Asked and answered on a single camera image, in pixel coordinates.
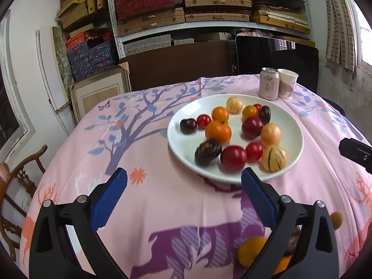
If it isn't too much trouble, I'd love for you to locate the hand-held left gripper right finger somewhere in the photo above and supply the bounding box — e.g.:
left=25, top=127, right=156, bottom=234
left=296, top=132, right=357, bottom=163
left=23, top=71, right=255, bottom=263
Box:
left=241, top=167, right=340, bottom=279

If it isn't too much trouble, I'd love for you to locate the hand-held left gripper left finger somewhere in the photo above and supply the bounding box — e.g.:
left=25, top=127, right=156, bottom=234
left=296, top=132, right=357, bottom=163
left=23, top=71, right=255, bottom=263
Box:
left=29, top=167, right=130, bottom=279

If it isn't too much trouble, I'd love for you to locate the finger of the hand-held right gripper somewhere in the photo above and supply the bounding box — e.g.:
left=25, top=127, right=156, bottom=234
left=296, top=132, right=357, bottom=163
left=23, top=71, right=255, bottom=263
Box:
left=339, top=137, right=372, bottom=173

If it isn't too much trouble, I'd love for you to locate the striped pale pepino melon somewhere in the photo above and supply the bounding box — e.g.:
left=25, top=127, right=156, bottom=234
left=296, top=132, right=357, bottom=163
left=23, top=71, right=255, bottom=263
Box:
left=261, top=145, right=288, bottom=173

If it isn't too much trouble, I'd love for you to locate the large red plum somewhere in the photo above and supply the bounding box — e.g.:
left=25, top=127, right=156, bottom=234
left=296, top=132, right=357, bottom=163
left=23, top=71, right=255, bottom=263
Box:
left=220, top=145, right=247, bottom=173

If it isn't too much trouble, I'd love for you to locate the pale orange round fruit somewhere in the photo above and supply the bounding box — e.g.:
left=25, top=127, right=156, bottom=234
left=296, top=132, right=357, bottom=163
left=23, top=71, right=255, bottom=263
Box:
left=260, top=123, right=282, bottom=146

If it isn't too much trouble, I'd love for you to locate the large dark purple striped fruit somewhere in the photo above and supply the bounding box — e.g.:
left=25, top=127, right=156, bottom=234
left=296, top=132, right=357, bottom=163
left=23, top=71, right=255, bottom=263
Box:
left=194, top=140, right=223, bottom=167

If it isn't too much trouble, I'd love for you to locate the dark red plum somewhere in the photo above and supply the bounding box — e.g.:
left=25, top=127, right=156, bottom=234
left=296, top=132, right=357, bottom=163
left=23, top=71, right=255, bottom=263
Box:
left=241, top=116, right=264, bottom=139

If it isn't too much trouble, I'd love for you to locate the large orange tangerine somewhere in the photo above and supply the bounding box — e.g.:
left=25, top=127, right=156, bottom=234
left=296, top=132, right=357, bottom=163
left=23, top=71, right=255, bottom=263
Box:
left=205, top=120, right=232, bottom=144

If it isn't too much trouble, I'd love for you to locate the small dark purple striped fruit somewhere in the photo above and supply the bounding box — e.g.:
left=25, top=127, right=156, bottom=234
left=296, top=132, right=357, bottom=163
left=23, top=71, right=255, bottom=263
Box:
left=258, top=105, right=272, bottom=125

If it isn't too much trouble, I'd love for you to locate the yellow-orange round fruit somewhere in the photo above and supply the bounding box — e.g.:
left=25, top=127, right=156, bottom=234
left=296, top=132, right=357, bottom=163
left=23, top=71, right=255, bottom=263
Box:
left=242, top=105, right=259, bottom=121

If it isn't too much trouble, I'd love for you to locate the white plate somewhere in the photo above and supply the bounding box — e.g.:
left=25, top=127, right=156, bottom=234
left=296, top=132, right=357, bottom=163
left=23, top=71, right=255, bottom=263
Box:
left=167, top=94, right=304, bottom=184

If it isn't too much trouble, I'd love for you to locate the small orange tangerine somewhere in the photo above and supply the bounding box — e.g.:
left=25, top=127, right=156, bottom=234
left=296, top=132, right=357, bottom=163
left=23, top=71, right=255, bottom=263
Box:
left=211, top=106, right=230, bottom=123

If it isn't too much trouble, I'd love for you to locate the pink printed tablecloth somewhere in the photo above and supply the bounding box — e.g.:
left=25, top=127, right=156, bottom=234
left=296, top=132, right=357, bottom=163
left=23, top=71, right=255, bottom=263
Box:
left=19, top=74, right=372, bottom=279

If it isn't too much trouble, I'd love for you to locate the yellow round fruit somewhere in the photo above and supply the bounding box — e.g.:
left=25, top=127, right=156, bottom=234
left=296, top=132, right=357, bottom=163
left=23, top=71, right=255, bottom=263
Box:
left=238, top=236, right=269, bottom=268

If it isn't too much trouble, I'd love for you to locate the small tan fruit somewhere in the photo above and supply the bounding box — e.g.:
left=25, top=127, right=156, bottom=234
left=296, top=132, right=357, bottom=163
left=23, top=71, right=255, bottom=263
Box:
left=330, top=212, right=344, bottom=230

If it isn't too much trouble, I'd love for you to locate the pale yellow pepino melon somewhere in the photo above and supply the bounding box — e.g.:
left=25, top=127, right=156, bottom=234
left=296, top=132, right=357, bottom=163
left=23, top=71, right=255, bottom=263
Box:
left=226, top=96, right=244, bottom=114

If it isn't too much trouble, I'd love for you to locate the white paper cup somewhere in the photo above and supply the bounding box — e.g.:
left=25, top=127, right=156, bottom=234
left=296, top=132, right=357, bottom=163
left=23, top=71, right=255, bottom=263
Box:
left=277, top=69, right=299, bottom=100

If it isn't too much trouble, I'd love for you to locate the carved wooden chair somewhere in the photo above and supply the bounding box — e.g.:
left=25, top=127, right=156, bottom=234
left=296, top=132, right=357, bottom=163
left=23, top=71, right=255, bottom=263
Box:
left=0, top=145, right=48, bottom=262

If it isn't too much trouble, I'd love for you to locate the pink drink can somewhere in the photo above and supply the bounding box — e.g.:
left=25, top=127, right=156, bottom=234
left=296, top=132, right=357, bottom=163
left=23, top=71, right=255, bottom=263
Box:
left=258, top=67, right=280, bottom=100

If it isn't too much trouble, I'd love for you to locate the black glossy board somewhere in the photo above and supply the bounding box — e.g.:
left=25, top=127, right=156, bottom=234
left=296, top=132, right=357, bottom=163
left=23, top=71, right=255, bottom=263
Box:
left=235, top=36, right=319, bottom=93

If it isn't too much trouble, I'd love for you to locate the hanging bamboo mat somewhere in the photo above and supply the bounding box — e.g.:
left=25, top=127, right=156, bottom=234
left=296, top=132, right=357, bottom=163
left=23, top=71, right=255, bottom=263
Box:
left=323, top=0, right=359, bottom=74

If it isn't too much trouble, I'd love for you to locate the stack of blue patterned boxes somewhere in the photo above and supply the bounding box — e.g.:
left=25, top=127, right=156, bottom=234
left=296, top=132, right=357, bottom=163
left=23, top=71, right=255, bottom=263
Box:
left=66, top=33, right=117, bottom=82

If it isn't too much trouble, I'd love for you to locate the white leaning board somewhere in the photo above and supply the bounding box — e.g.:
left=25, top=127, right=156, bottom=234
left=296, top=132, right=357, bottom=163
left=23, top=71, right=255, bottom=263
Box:
left=36, top=26, right=76, bottom=128

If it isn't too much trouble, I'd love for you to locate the dark brown wooden panel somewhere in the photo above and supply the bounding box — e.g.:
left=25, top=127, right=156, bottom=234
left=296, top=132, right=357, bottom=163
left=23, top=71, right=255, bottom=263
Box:
left=119, top=41, right=239, bottom=92

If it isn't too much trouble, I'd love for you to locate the pink cloth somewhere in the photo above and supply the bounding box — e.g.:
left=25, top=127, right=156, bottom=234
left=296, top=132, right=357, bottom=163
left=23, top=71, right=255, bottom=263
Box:
left=240, top=27, right=278, bottom=37

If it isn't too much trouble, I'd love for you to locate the white metal shelf rack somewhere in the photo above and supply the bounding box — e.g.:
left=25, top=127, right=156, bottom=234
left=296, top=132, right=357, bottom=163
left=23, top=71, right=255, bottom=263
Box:
left=106, top=0, right=314, bottom=61

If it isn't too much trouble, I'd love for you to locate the stack of yellow woven boxes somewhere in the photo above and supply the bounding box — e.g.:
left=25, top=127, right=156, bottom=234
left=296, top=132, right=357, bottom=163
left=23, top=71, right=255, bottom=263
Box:
left=56, top=0, right=106, bottom=31

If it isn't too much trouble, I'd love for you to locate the red patterned box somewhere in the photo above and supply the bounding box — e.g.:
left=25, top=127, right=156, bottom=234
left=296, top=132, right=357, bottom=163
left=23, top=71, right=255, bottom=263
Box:
left=114, top=0, right=173, bottom=21

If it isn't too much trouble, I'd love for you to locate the wooden picture frame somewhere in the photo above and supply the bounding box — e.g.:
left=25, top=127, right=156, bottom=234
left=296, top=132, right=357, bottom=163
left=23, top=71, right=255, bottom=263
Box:
left=70, top=65, right=131, bottom=123

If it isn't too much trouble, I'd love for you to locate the white window frame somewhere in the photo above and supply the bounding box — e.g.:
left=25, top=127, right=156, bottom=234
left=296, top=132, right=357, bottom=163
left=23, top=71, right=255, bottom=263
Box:
left=0, top=10, right=37, bottom=159

